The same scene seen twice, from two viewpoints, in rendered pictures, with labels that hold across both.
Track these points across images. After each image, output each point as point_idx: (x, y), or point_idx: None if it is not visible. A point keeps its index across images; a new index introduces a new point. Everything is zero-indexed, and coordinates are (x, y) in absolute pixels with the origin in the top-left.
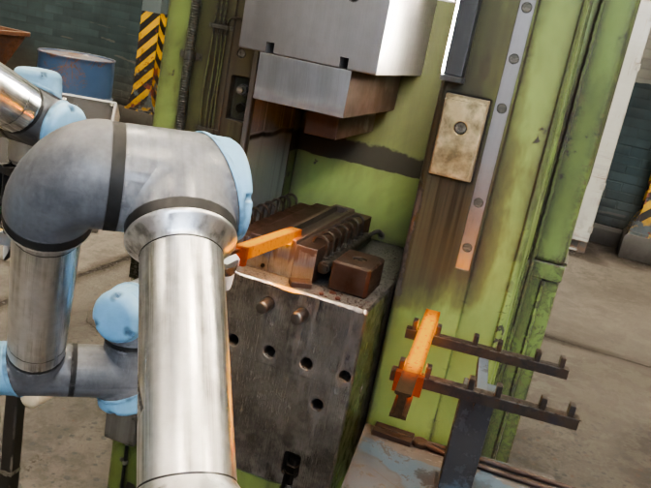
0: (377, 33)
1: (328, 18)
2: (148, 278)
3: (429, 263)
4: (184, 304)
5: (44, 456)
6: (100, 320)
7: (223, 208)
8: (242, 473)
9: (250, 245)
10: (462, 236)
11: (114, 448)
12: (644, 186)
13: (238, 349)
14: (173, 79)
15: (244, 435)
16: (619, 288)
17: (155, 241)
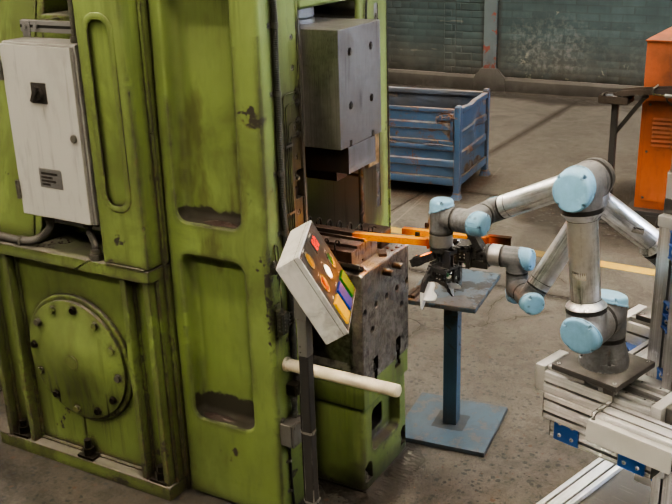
0: (379, 111)
1: (366, 114)
2: (618, 206)
3: (370, 212)
4: (626, 205)
5: None
6: (531, 264)
7: None
8: (385, 370)
9: (418, 237)
10: (376, 190)
11: (282, 459)
12: None
13: (378, 306)
14: (273, 194)
15: (384, 348)
16: None
17: (610, 198)
